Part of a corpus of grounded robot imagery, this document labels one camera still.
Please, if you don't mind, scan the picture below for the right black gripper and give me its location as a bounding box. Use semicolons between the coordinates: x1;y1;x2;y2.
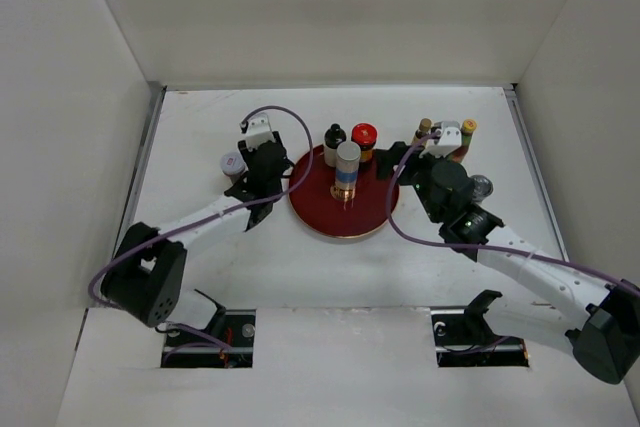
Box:
375;141;450;223

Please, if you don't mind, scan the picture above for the red-lid chili sauce jar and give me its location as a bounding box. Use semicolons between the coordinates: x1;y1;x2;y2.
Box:
351;123;378;167

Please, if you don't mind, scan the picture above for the white-lid dark spice jar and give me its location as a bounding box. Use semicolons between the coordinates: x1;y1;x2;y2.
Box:
219;151;247;185

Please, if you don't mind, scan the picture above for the silver-lid blue-label jar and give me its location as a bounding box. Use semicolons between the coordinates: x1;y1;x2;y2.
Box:
333;141;361;202

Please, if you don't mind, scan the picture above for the black-top white salt grinder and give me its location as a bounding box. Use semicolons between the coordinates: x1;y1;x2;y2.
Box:
323;123;346;168

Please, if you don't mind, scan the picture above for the green-label red sauce bottle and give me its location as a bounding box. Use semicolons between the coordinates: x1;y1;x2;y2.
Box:
449;119;477;163

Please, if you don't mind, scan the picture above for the grey-top white salt grinder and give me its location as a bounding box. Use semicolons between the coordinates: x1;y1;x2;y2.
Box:
471;174;494;204

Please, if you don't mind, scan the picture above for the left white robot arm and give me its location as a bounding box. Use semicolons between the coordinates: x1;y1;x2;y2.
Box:
99;131;291;346

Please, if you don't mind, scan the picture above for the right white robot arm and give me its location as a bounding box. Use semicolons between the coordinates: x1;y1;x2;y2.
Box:
374;142;639;384

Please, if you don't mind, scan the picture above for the small yellow-label oil bottle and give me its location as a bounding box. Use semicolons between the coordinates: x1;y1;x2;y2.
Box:
411;118;432;145

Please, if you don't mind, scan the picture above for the red round lacquer tray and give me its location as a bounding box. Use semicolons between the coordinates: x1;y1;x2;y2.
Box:
289;145;390;238

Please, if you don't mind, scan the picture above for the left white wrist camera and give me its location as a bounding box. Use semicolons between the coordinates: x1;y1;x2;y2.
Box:
240;112;275;151

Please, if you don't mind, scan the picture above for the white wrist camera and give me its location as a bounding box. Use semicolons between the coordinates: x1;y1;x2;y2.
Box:
240;112;275;151
423;120;462;158

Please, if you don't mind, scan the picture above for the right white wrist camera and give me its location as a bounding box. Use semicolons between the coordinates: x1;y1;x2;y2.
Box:
423;120;462;158

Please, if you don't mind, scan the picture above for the left aluminium table rail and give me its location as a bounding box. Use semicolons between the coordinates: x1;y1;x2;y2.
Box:
112;81;167;256

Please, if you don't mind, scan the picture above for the aluminium table rail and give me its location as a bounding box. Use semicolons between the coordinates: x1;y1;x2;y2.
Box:
503;84;569;260
112;81;167;256

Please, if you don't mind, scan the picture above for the right aluminium table rail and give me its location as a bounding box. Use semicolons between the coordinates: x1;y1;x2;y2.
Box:
503;84;569;260

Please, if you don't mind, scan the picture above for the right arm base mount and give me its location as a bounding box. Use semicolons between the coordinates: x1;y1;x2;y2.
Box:
430;290;529;368

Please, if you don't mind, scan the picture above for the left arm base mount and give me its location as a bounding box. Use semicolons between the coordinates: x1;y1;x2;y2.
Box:
155;290;257;369

